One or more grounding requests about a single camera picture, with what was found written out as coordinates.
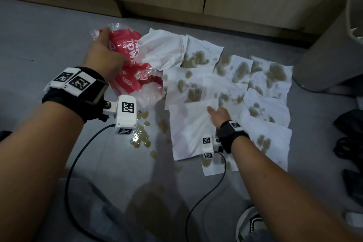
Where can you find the person's left hand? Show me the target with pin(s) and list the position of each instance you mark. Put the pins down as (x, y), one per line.
(105, 57)

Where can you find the person's right hand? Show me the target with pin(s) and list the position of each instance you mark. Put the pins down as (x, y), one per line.
(221, 117)

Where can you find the person's left fingers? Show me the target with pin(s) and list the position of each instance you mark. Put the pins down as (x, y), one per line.
(104, 35)

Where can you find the person's right thumb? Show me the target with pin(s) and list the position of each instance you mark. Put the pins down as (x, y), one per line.
(211, 110)

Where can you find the white paper towel sheet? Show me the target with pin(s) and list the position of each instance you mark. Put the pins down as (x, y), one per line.
(187, 131)

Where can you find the red paper towel package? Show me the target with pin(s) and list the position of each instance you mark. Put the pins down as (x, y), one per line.
(130, 80)

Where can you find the person's right forearm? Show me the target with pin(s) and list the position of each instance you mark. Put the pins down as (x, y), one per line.
(283, 193)

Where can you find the person's left forearm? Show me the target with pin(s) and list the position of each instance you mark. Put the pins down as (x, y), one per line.
(31, 171)

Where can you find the clean crumpled white paper towel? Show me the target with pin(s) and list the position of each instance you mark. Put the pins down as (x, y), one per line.
(161, 49)

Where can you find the spread of stained paper towels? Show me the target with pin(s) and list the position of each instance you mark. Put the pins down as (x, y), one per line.
(266, 137)

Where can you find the brown liquid spill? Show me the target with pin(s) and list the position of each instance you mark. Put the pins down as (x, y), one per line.
(140, 137)

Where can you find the person's grey and white shoe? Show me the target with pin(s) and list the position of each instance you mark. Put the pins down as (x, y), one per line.
(249, 224)

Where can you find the grey trash bin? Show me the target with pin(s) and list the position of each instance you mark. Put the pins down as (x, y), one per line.
(331, 57)

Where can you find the black bag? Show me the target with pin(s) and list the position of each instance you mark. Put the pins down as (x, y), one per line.
(350, 134)

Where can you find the black flat object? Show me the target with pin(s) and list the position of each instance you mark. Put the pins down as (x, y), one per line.
(354, 185)

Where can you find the small white object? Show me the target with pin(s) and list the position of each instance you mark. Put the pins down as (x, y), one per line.
(354, 219)

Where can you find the white wrist camera with markers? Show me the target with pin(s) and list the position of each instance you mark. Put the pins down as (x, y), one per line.
(126, 114)
(208, 145)

